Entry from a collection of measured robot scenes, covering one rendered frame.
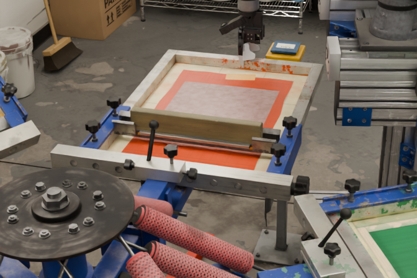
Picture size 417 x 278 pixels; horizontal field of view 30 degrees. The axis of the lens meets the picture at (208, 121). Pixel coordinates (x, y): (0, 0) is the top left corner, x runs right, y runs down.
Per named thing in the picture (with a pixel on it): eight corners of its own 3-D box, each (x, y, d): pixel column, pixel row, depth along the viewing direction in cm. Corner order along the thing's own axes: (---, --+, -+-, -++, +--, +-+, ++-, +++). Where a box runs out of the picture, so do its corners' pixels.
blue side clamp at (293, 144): (285, 141, 240) (285, 121, 237) (301, 143, 239) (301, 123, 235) (263, 195, 215) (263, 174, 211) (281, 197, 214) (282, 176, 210)
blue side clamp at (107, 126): (118, 121, 254) (116, 102, 251) (132, 122, 253) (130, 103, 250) (79, 169, 229) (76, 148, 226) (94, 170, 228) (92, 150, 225)
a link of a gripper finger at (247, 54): (253, 70, 277) (255, 44, 275) (237, 68, 279) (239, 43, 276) (255, 68, 280) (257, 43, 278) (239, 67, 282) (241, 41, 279)
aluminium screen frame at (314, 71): (169, 58, 294) (168, 49, 292) (322, 73, 279) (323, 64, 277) (81, 166, 228) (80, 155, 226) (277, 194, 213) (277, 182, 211)
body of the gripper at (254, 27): (259, 46, 274) (260, 14, 269) (236, 44, 277) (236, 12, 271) (264, 38, 281) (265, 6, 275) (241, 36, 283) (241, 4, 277)
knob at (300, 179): (288, 192, 209) (289, 168, 206) (309, 194, 208) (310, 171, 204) (282, 207, 203) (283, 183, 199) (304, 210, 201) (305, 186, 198)
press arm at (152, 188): (155, 182, 213) (154, 167, 210) (175, 185, 211) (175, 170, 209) (131, 219, 198) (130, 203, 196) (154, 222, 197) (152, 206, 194)
